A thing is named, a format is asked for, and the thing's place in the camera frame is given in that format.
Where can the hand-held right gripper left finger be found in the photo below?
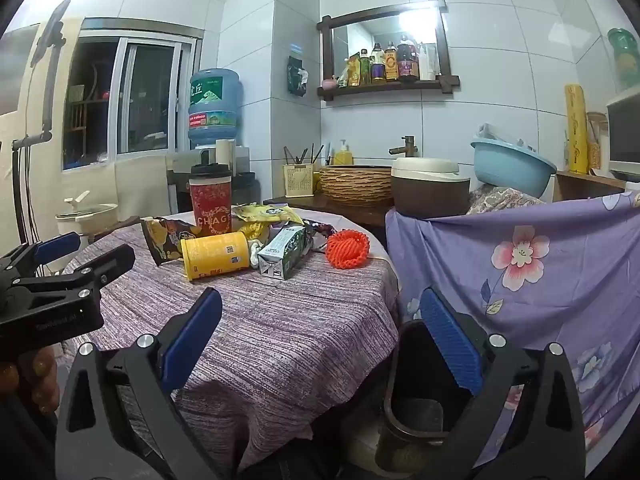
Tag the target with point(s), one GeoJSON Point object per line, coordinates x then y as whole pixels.
{"type": "Point", "coordinates": [192, 340]}

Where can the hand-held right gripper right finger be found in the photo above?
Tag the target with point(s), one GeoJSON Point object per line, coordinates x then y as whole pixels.
{"type": "Point", "coordinates": [450, 340]}

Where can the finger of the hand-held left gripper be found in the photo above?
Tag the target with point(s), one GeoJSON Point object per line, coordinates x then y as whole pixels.
{"type": "Point", "coordinates": [57, 247]}
{"type": "Point", "coordinates": [112, 260]}

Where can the dark snack bag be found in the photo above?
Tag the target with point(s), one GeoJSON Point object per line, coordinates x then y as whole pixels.
{"type": "Point", "coordinates": [162, 240]}

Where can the dark brown trash bin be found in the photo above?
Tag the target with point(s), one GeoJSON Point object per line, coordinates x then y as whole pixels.
{"type": "Point", "coordinates": [415, 410]}

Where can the yellow cylindrical can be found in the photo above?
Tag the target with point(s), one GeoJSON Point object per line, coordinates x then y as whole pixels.
{"type": "Point", "coordinates": [215, 257]}

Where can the white tissue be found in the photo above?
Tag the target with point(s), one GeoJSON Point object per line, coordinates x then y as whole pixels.
{"type": "Point", "coordinates": [256, 254]}

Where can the red cup with black lid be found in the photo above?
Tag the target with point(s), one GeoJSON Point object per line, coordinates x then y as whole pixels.
{"type": "Point", "coordinates": [210, 210]}

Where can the green and white carton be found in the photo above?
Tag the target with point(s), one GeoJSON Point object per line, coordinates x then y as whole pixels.
{"type": "Point", "coordinates": [282, 255]}

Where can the yellow foam fruit net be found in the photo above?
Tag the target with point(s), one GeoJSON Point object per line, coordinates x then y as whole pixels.
{"type": "Point", "coordinates": [254, 231]}

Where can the orange foam fruit net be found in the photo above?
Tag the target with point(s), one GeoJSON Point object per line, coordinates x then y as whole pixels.
{"type": "Point", "coordinates": [347, 249]}

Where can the yellow snack wrapper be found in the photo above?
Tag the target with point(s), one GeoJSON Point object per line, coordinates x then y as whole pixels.
{"type": "Point", "coordinates": [265, 212]}

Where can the person's left hand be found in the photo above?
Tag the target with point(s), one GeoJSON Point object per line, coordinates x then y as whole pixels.
{"type": "Point", "coordinates": [42, 375]}

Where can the cream pot with lid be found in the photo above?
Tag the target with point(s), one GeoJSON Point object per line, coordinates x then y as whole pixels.
{"type": "Point", "coordinates": [85, 217]}

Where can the purple striped tablecloth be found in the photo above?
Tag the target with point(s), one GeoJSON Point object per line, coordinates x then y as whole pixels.
{"type": "Point", "coordinates": [280, 320]}

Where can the purple floral cloth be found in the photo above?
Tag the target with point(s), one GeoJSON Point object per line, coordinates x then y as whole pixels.
{"type": "Point", "coordinates": [550, 310]}

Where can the black phone stand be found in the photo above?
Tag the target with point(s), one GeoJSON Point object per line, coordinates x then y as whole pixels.
{"type": "Point", "coordinates": [47, 110]}

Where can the brown patterned cloth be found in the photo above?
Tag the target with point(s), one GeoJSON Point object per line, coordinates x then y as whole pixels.
{"type": "Point", "coordinates": [500, 200]}

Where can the brown and white rice cooker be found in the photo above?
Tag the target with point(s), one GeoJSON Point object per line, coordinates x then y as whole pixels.
{"type": "Point", "coordinates": [427, 190]}

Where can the water dispenser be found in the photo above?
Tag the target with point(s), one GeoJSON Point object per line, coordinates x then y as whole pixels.
{"type": "Point", "coordinates": [246, 180]}

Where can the sliding window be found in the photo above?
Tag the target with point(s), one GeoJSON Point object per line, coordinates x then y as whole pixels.
{"type": "Point", "coordinates": [140, 95]}

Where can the dark wooden counter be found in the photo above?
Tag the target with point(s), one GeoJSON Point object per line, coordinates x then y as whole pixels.
{"type": "Point", "coordinates": [300, 205]}

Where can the woven basket sink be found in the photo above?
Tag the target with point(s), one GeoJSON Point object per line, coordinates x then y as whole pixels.
{"type": "Point", "coordinates": [355, 187]}

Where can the light blue basin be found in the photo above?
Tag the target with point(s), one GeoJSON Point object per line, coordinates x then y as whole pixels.
{"type": "Point", "coordinates": [510, 170]}

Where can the blue water jug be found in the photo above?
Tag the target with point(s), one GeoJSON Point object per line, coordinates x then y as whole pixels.
{"type": "Point", "coordinates": [215, 105]}

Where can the beige chopstick holder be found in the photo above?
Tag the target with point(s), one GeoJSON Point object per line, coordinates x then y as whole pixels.
{"type": "Point", "coordinates": [299, 180]}

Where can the bronze faucet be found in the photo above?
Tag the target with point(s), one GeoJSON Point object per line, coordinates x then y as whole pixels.
{"type": "Point", "coordinates": [407, 146]}

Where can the wooden cabinet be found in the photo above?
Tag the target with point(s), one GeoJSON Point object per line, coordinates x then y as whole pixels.
{"type": "Point", "coordinates": [585, 185]}

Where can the grey cloth in basin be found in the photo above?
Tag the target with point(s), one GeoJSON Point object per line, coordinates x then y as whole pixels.
{"type": "Point", "coordinates": [495, 135]}

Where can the yellow soap dispenser bottle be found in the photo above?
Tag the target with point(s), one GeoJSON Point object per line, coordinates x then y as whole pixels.
{"type": "Point", "coordinates": [343, 156]}

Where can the black phone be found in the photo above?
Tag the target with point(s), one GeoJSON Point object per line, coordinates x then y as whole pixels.
{"type": "Point", "coordinates": [50, 32]}

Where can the bunch of chopsticks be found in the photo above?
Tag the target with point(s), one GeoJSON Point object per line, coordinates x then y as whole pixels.
{"type": "Point", "coordinates": [302, 155]}

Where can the glass jar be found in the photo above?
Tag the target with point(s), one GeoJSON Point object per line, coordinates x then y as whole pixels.
{"type": "Point", "coordinates": [596, 145]}

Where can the yellow wrap roll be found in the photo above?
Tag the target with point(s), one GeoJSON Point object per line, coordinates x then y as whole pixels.
{"type": "Point", "coordinates": [576, 130]}

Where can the dark green hanging bag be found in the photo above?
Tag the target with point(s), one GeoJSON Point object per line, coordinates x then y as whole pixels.
{"type": "Point", "coordinates": [296, 76]}

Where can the wooden framed mirror shelf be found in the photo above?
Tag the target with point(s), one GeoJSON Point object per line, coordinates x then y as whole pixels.
{"type": "Point", "coordinates": [385, 87]}

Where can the white microwave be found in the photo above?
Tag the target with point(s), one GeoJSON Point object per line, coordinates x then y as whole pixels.
{"type": "Point", "coordinates": [625, 135]}

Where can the small pink pot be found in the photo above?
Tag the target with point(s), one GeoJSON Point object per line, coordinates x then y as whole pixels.
{"type": "Point", "coordinates": [330, 83]}

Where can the dark soy sauce bottle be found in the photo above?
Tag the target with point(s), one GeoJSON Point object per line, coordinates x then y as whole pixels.
{"type": "Point", "coordinates": [408, 62]}

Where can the amber sauce bottle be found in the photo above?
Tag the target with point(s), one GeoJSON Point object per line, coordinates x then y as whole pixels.
{"type": "Point", "coordinates": [391, 64]}

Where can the green bottle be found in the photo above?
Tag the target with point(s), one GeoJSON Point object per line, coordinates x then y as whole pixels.
{"type": "Point", "coordinates": [365, 69]}

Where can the green seasoning packet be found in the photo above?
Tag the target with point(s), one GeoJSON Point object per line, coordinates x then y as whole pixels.
{"type": "Point", "coordinates": [343, 76]}

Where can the yellow seasoning packet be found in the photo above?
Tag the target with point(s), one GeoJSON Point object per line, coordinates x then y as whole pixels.
{"type": "Point", "coordinates": [354, 71]}

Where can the green noodle cup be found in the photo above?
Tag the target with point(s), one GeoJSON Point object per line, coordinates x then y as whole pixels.
{"type": "Point", "coordinates": [627, 70]}
{"type": "Point", "coordinates": [621, 40]}

